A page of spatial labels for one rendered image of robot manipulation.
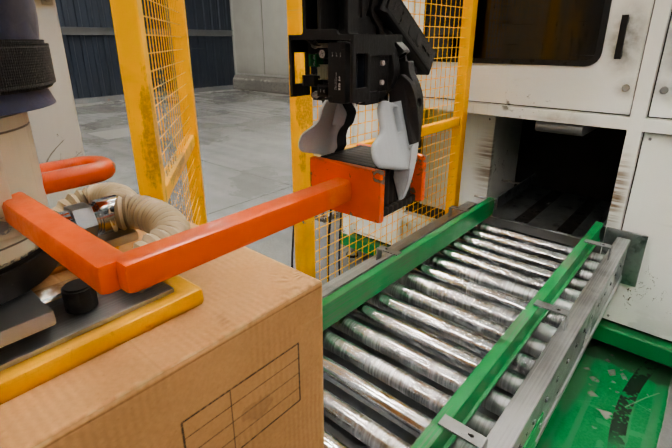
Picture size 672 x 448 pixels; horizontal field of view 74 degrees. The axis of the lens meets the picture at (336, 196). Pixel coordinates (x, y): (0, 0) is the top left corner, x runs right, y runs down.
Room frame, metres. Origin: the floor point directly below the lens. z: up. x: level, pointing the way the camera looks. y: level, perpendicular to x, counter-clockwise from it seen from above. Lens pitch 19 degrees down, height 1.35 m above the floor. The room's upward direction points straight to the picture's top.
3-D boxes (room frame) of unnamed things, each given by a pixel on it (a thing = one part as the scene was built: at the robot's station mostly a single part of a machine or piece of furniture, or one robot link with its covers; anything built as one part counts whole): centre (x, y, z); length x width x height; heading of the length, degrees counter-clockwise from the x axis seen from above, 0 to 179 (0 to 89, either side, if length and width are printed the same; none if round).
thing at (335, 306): (1.42, -0.19, 0.60); 1.60 x 0.10 x 0.09; 139
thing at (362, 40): (0.41, -0.01, 1.35); 0.09 x 0.08 x 0.12; 140
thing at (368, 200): (0.43, -0.03, 1.21); 0.09 x 0.08 x 0.05; 50
